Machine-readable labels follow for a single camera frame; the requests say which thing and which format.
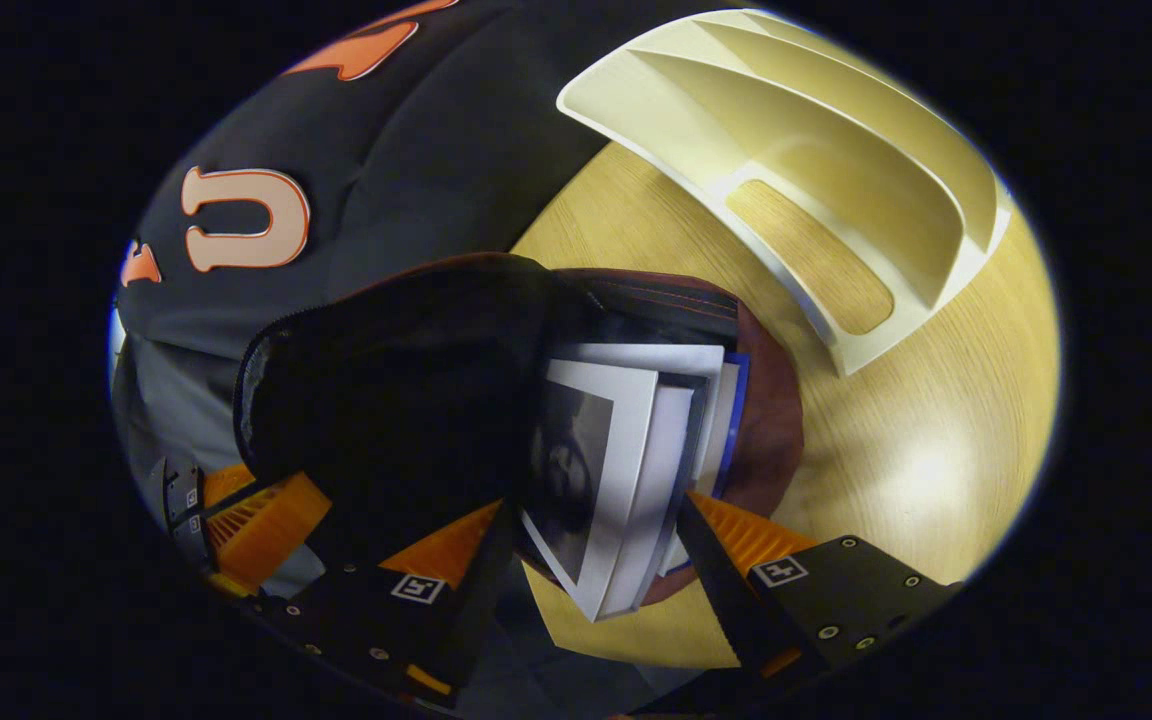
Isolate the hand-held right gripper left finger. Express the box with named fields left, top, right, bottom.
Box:
left=236, top=500, right=517, bottom=711

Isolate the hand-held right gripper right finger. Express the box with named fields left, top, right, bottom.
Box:
left=674, top=490, right=965, bottom=686

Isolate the grey cover book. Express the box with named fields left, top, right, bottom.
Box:
left=519, top=343, right=727, bottom=623

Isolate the blue cover book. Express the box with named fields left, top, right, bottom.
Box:
left=671, top=350, right=752, bottom=579

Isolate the maroon schoolbag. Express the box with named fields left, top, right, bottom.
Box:
left=234, top=252, right=805, bottom=611

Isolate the white plastic bookshelf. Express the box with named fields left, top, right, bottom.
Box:
left=556, top=8, right=1014, bottom=378

